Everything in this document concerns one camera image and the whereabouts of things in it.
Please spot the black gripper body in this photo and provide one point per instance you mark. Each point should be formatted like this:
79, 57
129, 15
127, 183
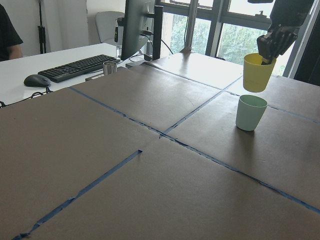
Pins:
289, 13

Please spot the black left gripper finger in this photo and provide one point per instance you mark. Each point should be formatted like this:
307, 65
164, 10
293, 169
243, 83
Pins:
275, 42

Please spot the yellow paper cup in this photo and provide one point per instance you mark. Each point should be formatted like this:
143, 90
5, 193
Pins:
256, 75

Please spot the green paper cup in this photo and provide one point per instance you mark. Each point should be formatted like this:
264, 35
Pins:
250, 110

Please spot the steel cylinder cup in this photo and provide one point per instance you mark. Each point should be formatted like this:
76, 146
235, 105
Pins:
109, 67

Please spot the black computer monitor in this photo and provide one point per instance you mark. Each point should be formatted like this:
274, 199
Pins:
133, 10

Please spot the grey office chair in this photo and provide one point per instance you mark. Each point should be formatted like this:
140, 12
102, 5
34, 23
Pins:
105, 22

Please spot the black keyboard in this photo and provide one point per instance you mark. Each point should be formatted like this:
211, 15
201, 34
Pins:
77, 68

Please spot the black computer mouse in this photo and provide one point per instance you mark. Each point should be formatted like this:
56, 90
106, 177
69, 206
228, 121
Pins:
37, 80

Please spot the seated person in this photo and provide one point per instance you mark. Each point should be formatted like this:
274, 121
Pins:
10, 41

